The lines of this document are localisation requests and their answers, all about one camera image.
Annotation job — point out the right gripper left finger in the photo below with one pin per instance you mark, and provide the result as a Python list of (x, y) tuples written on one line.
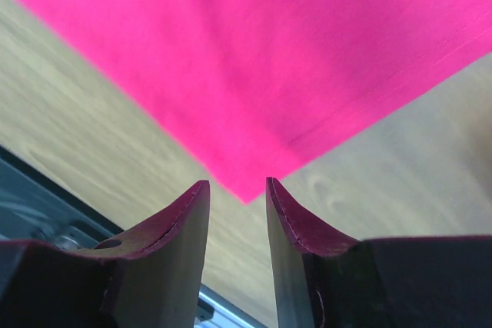
[(146, 276)]

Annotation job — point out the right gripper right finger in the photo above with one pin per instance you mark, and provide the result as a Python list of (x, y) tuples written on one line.
[(325, 278)]

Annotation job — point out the pink t shirt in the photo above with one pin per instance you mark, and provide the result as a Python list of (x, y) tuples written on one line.
[(258, 88)]

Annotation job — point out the aluminium frame rail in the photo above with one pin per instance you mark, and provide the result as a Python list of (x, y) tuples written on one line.
[(35, 207)]

